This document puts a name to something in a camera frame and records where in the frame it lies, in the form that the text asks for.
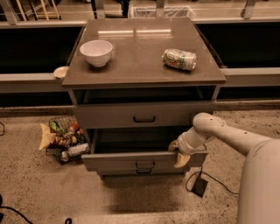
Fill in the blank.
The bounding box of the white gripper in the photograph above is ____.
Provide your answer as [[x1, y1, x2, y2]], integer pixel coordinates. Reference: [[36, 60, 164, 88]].
[[168, 127, 211, 168]]

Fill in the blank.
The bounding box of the grey drawer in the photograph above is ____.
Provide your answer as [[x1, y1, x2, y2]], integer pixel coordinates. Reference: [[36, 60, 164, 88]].
[[73, 101, 214, 129], [97, 167, 190, 176], [82, 126, 207, 172]]

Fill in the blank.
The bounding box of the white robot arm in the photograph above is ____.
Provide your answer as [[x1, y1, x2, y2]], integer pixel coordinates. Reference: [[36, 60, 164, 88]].
[[168, 113, 280, 224]]

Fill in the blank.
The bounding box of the grey top drawer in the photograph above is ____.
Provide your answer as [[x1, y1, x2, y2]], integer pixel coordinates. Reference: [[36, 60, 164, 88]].
[[73, 101, 214, 129]]

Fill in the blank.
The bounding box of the grey bottom drawer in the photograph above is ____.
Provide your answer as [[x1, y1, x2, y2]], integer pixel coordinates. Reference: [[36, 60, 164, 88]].
[[97, 167, 190, 176]]

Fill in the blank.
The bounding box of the grey drawer cabinet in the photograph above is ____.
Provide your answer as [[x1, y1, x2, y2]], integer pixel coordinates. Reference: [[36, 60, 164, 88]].
[[61, 17, 228, 179]]

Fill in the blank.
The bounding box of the black floor power box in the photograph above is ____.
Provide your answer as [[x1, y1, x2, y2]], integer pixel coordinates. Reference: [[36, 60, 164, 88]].
[[192, 175, 208, 197]]

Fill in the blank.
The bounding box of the crushed soda can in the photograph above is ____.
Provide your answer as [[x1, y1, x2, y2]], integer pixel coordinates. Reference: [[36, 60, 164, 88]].
[[162, 48, 197, 71]]

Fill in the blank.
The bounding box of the clear plastic water bottle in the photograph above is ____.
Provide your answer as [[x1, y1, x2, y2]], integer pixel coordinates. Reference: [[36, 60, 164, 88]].
[[60, 143, 89, 162]]

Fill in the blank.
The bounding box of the red capped can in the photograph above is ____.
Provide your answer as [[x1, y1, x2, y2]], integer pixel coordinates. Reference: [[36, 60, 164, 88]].
[[67, 122, 80, 135]]

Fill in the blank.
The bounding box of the white bowl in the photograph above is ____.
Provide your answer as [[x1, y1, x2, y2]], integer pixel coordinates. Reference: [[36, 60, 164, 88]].
[[80, 40, 113, 67]]

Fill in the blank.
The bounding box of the green snack bag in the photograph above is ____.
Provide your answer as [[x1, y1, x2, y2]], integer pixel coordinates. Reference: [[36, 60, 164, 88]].
[[49, 120, 64, 135]]

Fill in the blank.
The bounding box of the yellow chip bag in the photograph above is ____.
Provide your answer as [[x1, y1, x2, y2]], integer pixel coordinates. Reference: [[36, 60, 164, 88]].
[[39, 123, 56, 150]]

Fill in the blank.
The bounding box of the clear plastic bin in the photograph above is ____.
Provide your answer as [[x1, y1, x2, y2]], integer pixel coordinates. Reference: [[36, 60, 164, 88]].
[[128, 5, 196, 18]]

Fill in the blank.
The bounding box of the small round white disc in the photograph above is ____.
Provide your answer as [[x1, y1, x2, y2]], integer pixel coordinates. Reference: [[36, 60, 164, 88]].
[[53, 66, 68, 79]]

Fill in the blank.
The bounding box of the black floor cable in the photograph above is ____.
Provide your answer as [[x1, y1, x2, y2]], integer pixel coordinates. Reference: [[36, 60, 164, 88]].
[[185, 165, 240, 196]]

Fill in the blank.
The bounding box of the black wire basket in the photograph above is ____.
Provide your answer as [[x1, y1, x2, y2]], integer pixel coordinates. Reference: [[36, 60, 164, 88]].
[[46, 115, 90, 164]]

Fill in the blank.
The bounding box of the black cable at left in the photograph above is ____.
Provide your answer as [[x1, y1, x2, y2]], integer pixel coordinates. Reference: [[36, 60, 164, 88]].
[[0, 192, 74, 224]]

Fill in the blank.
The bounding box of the wooden chair frame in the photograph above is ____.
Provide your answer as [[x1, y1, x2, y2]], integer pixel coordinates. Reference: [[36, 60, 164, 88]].
[[15, 0, 61, 21]]

